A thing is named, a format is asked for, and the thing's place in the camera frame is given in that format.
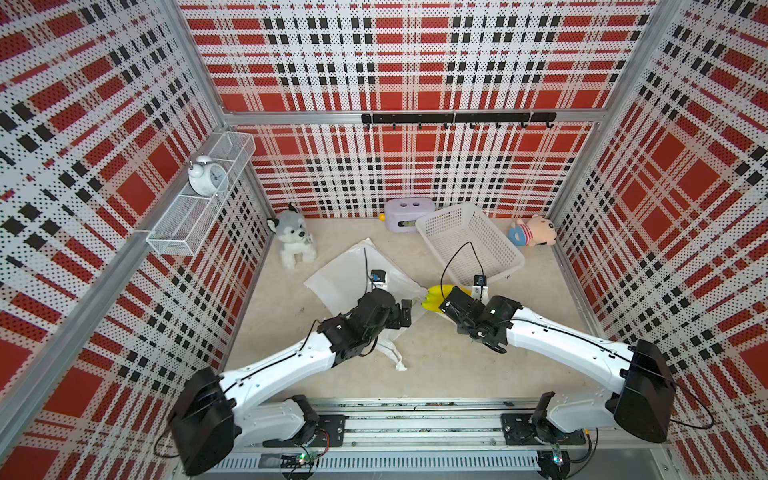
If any yellow banana bunch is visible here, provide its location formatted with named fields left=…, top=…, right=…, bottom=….
left=421, top=285, right=471, bottom=312

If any white plastic bag lemon print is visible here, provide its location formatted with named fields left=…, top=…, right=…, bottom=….
left=303, top=237, right=430, bottom=373

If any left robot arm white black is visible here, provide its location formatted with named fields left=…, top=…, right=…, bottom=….
left=166, top=289, right=412, bottom=477

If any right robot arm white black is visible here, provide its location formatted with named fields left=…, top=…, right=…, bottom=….
left=424, top=286, right=677, bottom=444

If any white plastic basket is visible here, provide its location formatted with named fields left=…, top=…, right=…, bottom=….
left=416, top=203, right=525, bottom=286

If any purple plastic stool toy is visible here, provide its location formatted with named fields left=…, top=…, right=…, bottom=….
left=382, top=197, right=436, bottom=233

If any pink pig plush toy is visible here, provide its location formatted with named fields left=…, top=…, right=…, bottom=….
left=507, top=215, right=557, bottom=247

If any grey husky plush toy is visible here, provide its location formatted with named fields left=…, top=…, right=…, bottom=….
left=266, top=203, right=317, bottom=269

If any white alarm clock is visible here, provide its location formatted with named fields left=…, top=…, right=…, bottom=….
left=187, top=155, right=230, bottom=197

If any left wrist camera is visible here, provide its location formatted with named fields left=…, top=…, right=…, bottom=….
left=369, top=269, right=388, bottom=290

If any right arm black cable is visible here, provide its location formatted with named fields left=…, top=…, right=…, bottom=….
left=439, top=240, right=486, bottom=298

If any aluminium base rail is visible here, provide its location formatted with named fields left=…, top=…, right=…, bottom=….
left=197, top=399, right=678, bottom=479

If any black wall hook rail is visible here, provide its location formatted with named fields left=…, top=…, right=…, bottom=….
left=361, top=112, right=557, bottom=127

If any white wire mesh shelf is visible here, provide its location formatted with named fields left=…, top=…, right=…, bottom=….
left=147, top=131, right=255, bottom=257

